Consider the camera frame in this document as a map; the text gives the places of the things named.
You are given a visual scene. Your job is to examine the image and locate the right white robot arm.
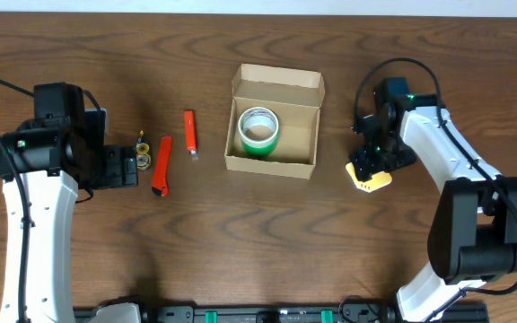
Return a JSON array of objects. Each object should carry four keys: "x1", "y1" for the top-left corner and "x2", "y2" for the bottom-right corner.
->
[{"x1": 346, "y1": 77, "x2": 517, "y2": 322}]

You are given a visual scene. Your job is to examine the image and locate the green tape roll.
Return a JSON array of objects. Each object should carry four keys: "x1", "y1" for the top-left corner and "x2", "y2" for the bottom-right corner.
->
[{"x1": 237, "y1": 107, "x2": 280, "y2": 157}]

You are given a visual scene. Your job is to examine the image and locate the orange utility knife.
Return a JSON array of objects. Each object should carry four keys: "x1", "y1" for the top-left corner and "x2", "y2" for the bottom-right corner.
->
[{"x1": 152, "y1": 135, "x2": 172, "y2": 196}]

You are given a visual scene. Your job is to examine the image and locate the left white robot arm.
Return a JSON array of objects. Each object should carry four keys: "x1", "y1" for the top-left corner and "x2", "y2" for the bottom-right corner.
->
[{"x1": 0, "y1": 83, "x2": 138, "y2": 322}]

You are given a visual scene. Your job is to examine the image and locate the yellow sticky note pad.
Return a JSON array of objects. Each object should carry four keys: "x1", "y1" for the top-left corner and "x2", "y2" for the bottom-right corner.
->
[{"x1": 345, "y1": 162, "x2": 392, "y2": 193}]

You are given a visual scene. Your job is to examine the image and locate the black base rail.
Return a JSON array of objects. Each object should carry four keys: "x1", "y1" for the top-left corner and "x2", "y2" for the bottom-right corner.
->
[{"x1": 74, "y1": 298, "x2": 490, "y2": 323}]

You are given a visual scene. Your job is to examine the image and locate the cardboard box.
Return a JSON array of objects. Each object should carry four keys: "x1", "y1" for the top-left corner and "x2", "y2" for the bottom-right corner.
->
[{"x1": 224, "y1": 64, "x2": 325, "y2": 179}]

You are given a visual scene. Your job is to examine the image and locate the orange lighter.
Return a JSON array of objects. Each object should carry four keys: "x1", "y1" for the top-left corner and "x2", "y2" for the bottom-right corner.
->
[{"x1": 183, "y1": 110, "x2": 197, "y2": 155}]

